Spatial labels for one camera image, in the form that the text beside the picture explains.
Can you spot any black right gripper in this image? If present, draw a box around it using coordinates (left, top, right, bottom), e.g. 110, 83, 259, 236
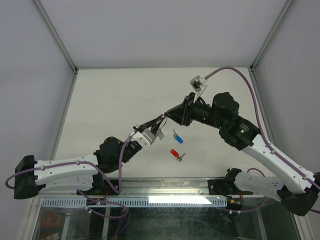
164, 92, 226, 131

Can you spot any key with blue tag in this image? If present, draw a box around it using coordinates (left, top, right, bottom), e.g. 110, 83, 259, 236
172, 129, 184, 144

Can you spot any key with red tag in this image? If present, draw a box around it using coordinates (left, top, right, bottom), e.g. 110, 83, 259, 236
170, 149, 186, 162

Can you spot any metal keyring with clips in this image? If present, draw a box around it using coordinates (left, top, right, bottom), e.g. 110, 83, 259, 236
151, 116, 168, 138

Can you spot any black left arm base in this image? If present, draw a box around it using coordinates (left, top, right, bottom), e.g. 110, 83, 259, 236
81, 173, 119, 197

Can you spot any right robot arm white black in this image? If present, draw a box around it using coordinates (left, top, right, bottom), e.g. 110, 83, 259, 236
164, 92, 320, 217

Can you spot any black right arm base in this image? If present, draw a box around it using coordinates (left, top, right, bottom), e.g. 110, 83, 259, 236
207, 168, 242, 198

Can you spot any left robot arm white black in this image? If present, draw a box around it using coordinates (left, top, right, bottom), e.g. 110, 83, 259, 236
13, 114, 165, 200

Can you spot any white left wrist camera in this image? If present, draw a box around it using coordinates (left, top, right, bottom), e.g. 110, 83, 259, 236
129, 128, 156, 150

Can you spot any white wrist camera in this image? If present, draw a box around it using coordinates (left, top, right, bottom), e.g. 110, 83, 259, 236
129, 128, 156, 150
189, 75, 208, 103

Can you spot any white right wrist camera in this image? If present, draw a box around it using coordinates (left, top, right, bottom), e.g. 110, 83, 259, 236
189, 75, 208, 103

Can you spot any aluminium mounting rail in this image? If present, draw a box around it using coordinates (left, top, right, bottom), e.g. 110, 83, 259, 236
32, 176, 300, 198

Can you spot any right aluminium frame post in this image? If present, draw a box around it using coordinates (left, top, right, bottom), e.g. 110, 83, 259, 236
248, 0, 296, 144

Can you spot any aluminium frame post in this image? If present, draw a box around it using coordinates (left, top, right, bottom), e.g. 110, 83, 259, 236
248, 0, 296, 144
31, 0, 79, 162

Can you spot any white slotted cable duct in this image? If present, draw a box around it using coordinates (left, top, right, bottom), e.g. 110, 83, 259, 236
42, 195, 228, 208

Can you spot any left aluminium frame post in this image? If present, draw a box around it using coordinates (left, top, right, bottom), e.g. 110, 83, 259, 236
31, 0, 79, 162

